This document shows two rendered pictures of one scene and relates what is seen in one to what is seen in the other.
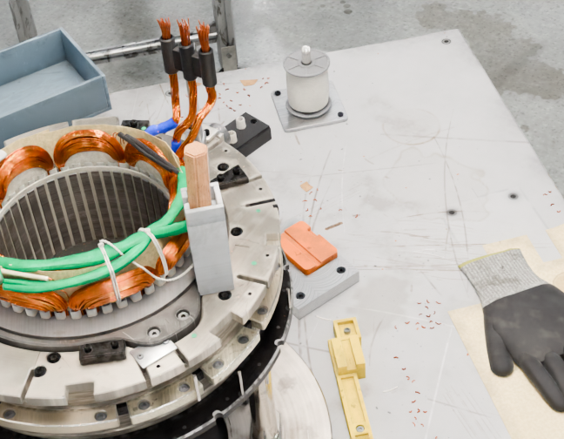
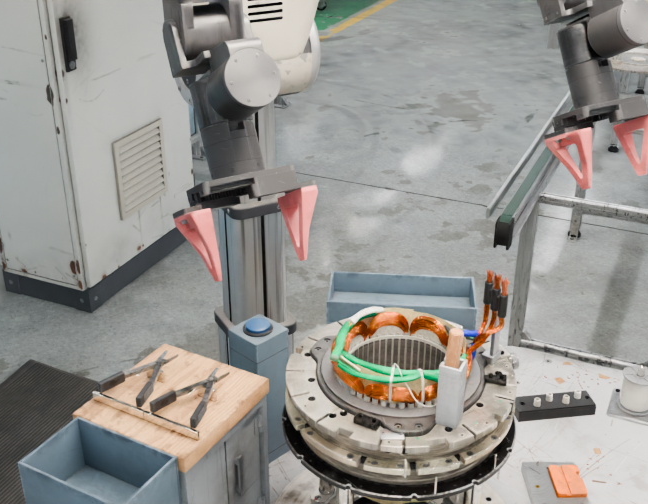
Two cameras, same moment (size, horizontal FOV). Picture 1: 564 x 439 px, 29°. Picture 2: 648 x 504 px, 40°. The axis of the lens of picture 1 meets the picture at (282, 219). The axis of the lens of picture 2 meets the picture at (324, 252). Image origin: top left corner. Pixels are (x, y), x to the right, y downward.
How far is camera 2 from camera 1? 43 cm
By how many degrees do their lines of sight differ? 32
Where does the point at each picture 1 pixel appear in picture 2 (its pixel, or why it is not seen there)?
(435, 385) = not seen: outside the picture
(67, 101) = (449, 314)
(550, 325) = not seen: outside the picture
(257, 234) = (489, 411)
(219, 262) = (451, 406)
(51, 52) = (461, 289)
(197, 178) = (451, 348)
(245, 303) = (455, 437)
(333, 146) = (633, 437)
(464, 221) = not seen: outside the picture
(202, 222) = (446, 375)
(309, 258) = (565, 488)
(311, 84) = (636, 389)
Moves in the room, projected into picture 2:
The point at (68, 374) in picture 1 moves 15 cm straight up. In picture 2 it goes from (344, 423) to (345, 324)
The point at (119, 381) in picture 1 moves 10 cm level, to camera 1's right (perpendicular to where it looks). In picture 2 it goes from (365, 438) to (436, 469)
